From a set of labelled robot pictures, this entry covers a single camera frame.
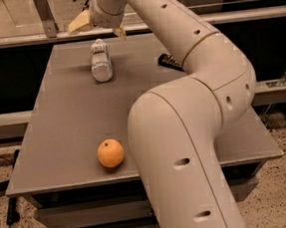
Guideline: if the black floor stand leg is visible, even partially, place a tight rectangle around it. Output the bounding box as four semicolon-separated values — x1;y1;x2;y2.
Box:
6;150;20;228

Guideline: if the upper grey drawer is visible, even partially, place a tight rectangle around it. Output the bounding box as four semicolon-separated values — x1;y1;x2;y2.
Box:
31;175;263;228

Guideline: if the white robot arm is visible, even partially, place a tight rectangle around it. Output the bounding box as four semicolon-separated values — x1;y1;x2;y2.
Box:
69;0;256;228

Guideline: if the clear plastic water bottle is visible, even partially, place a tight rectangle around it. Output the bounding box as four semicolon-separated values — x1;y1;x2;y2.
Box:
91;39;113;83

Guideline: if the left metal railing post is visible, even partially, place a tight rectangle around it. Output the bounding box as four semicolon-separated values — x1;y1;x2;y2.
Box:
33;0;59;38

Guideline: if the grey drawer cabinet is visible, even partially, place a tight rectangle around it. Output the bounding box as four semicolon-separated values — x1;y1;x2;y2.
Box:
0;21;286;228

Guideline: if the orange fruit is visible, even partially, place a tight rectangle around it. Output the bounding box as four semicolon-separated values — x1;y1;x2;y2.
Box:
97;138;125;168

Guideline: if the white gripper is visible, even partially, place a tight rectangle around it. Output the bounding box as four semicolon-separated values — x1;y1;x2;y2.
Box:
68;0;127;41

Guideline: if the horizontal metal rail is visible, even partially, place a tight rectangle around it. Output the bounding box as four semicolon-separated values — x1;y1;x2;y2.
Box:
0;6;286;49

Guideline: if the black snack bar wrapper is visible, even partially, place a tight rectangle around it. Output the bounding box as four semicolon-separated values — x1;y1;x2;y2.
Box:
157;53;183;72

